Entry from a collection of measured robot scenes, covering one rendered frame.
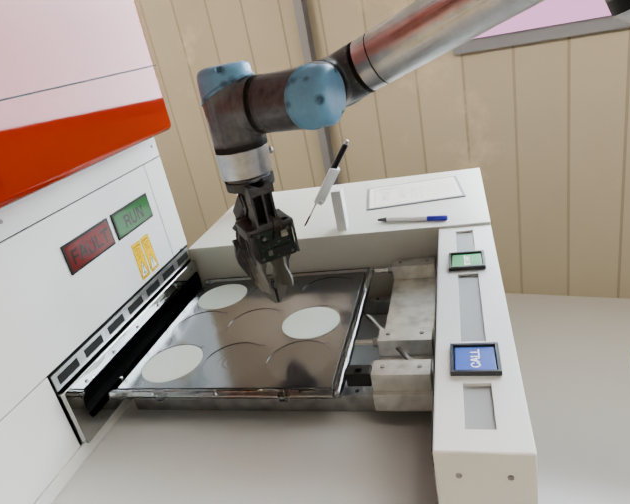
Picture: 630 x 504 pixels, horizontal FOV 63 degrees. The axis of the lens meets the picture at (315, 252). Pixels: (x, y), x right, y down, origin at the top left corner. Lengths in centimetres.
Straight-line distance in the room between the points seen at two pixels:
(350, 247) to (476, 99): 146
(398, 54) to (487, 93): 168
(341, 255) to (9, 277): 59
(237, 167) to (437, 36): 30
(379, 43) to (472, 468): 51
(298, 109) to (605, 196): 197
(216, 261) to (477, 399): 70
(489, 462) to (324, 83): 44
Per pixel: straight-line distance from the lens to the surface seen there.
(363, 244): 103
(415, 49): 71
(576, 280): 265
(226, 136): 71
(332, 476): 73
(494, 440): 55
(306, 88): 64
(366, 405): 80
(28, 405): 82
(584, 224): 253
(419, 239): 102
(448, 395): 60
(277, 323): 90
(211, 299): 105
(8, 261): 79
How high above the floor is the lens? 135
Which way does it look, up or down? 23 degrees down
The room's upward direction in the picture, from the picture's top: 12 degrees counter-clockwise
